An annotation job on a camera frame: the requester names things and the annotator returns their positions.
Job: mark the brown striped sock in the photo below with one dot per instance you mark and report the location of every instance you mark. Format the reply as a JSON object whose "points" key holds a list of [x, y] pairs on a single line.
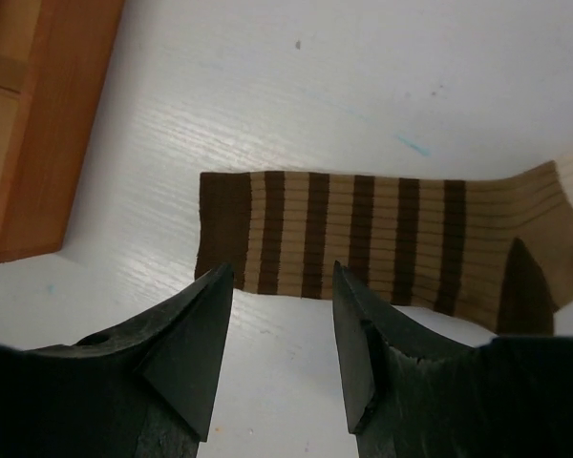
{"points": [[497, 253]]}

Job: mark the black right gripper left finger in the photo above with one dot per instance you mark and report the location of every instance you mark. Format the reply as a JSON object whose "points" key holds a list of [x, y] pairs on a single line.
{"points": [[143, 388]]}

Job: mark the orange wooden compartment tray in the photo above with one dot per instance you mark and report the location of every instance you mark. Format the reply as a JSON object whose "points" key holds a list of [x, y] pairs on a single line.
{"points": [[54, 56]]}

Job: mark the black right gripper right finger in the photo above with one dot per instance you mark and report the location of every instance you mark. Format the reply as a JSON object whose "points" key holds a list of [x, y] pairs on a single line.
{"points": [[410, 392]]}

